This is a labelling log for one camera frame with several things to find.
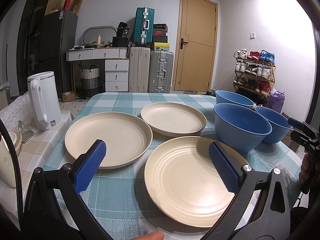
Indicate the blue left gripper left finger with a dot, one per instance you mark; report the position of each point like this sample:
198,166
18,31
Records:
87,164

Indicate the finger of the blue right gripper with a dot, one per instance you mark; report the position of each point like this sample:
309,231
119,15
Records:
296,124

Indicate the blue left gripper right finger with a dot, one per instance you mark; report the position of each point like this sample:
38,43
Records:
229,175

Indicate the cream plate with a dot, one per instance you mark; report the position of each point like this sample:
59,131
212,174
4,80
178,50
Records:
173,119
127,137
184,184

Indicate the blue bowl large front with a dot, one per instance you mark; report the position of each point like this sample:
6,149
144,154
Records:
239,127

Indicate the right hand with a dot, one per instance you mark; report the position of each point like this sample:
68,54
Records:
304,174

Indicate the left hand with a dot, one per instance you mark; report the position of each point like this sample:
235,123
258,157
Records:
157,235

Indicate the purple bag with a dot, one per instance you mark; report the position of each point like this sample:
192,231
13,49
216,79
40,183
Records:
276,100

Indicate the wooden shoe rack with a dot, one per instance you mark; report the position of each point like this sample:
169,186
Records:
254,75

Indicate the metal phone stand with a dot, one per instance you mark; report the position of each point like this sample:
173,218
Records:
24,131

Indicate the cream tumbler cup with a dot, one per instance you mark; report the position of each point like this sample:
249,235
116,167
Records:
6,165

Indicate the white electric kettle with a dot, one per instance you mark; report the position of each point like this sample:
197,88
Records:
44,101

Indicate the small cream lidded bowl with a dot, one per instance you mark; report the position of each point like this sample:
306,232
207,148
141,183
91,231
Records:
16,138

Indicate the cardboard box on floor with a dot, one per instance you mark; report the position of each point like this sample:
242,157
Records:
68,96

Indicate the bubble wrap sheet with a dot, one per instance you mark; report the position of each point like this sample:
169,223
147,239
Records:
18,110

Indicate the woven laundry basket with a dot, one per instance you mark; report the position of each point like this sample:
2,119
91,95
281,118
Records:
90,80

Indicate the white drawer desk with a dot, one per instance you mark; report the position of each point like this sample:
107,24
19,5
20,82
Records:
113,64

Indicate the silver suitcase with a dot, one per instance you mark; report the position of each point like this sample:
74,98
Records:
160,72

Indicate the beige suitcase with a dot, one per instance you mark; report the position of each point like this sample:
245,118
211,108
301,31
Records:
139,64

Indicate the wooden door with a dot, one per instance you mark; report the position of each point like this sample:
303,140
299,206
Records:
195,45

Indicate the black refrigerator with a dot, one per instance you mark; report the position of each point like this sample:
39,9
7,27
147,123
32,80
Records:
57,37

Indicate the stacked shoe boxes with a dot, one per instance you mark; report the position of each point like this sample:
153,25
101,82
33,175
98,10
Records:
160,37

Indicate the teal suitcase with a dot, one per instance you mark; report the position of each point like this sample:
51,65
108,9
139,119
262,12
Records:
143,28

